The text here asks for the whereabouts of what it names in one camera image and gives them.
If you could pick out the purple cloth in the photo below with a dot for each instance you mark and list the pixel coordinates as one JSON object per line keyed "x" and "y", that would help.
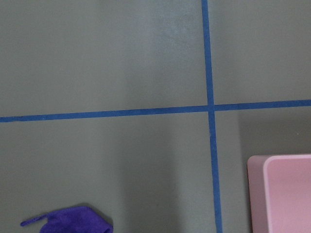
{"x": 80, "y": 219}

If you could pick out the pink plastic box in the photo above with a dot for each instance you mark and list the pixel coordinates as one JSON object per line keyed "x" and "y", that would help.
{"x": 280, "y": 193}

